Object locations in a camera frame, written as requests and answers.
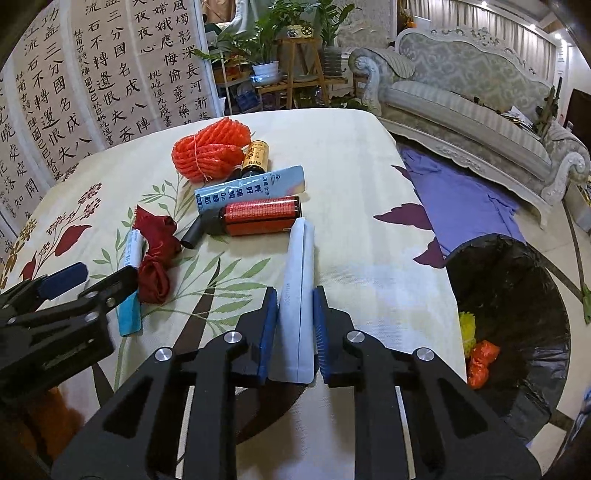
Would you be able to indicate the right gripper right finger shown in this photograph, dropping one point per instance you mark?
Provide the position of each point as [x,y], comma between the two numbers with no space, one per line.
[415,417]

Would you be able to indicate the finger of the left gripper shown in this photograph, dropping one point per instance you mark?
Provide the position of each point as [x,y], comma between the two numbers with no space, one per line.
[93,302]
[30,294]

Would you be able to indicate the black cylinder tube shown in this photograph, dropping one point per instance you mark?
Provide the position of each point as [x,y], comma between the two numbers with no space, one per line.
[207,223]

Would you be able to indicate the red foam fruit net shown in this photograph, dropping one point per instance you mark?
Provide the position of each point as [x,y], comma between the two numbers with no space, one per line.
[211,153]

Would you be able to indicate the dark red wrapper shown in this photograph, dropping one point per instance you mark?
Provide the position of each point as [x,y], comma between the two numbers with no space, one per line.
[163,247]

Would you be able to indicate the yellow foam fruit net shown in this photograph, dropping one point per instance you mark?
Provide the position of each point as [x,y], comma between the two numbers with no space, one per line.
[468,332]

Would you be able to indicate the gold label small bottle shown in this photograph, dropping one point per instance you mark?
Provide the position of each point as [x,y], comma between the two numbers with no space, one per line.
[256,159]

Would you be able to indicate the wooden plant stand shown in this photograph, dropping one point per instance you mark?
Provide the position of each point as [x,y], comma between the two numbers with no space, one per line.
[302,83]

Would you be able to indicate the grey ornate sofa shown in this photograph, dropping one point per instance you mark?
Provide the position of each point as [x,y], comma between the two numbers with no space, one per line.
[466,96]

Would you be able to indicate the small light blue tube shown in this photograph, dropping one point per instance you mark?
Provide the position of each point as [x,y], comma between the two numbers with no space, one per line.
[129,316]

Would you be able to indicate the white sachet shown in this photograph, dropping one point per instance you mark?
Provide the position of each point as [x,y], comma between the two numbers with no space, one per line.
[293,358]

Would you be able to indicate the purple cloth on floor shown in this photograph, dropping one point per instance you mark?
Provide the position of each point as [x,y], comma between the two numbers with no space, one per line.
[460,205]

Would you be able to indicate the red glitter canister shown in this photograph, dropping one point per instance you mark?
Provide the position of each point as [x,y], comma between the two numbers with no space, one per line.
[257,217]

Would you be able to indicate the black lined trash bin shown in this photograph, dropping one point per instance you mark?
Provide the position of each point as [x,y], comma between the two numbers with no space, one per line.
[517,307]

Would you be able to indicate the red plastic bag ball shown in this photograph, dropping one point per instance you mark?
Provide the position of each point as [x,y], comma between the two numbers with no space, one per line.
[482,356]

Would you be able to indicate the green rag on floor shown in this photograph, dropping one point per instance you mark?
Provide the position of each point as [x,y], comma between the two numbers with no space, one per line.
[586,302]

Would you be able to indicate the potted plant white pot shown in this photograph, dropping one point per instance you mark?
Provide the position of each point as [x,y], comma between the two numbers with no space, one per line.
[256,46]

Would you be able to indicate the tall green potted plant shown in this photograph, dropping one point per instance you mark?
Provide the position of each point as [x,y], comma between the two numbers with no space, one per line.
[330,18]

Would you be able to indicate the blue white paper packet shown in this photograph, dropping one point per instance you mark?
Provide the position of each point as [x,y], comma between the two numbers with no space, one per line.
[270,185]

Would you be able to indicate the floral cream tablecloth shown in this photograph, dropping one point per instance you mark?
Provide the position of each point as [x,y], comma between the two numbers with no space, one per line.
[374,255]

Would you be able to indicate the window curtains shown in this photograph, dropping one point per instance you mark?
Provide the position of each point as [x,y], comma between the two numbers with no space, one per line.
[538,52]

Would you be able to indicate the calligraphy folding screen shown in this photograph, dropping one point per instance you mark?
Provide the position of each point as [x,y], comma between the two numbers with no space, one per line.
[89,75]

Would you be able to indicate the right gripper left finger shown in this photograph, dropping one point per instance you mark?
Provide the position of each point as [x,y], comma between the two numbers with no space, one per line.
[176,410]

